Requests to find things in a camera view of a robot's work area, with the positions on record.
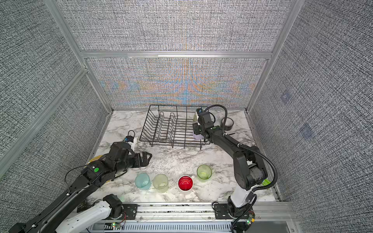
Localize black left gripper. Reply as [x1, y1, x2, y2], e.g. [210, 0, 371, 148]
[115, 150, 153, 175]

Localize teal frosted cup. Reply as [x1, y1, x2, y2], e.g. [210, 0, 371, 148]
[135, 173, 151, 190]

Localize black wire dish rack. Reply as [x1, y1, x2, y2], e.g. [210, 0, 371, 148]
[139, 104, 210, 149]

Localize pale yellow-green frosted cup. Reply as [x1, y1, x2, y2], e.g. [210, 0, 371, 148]
[153, 174, 169, 193]

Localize lilac plastic cup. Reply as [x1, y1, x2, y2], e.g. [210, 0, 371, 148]
[192, 133, 205, 140]

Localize tall light green cup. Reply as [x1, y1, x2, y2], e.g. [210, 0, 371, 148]
[193, 112, 200, 125]

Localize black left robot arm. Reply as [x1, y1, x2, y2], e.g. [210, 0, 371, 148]
[9, 142, 153, 233]

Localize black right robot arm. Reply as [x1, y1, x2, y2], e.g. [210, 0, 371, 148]
[193, 123, 277, 218]

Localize black tape roll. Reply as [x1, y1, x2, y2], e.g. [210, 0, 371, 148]
[220, 117, 234, 131]

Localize short green cup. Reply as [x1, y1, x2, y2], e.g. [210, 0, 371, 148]
[197, 165, 212, 182]

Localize red cup white outside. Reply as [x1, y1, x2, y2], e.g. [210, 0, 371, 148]
[177, 175, 194, 194]

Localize green marker pen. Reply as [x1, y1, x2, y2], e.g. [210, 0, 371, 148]
[261, 179, 271, 186]

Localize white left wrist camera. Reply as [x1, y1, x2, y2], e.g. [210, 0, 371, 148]
[124, 130, 137, 150]

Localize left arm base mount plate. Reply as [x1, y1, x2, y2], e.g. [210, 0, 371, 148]
[105, 204, 138, 221]

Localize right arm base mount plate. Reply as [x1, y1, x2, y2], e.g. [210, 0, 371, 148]
[212, 203, 233, 220]

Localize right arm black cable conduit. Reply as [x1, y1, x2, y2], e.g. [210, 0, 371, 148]
[203, 104, 278, 193]

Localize aluminium front rail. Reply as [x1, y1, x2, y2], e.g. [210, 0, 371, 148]
[52, 201, 301, 233]

